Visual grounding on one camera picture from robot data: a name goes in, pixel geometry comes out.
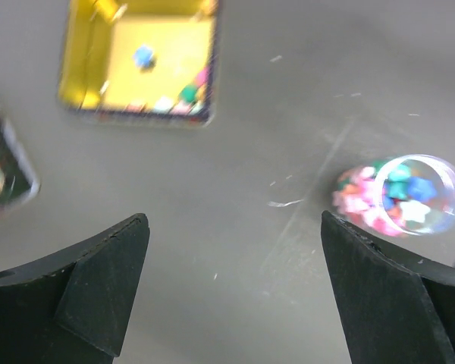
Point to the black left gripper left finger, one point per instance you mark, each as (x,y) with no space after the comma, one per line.
(74,306)

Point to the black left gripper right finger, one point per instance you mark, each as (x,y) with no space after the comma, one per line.
(395,306)

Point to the clear glass jar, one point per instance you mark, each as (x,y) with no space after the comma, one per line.
(411,195)

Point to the speckled tin pastel star candies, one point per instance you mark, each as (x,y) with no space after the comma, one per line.
(141,62)

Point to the gold tin translucent star candies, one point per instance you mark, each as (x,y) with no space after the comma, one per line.
(19,182)

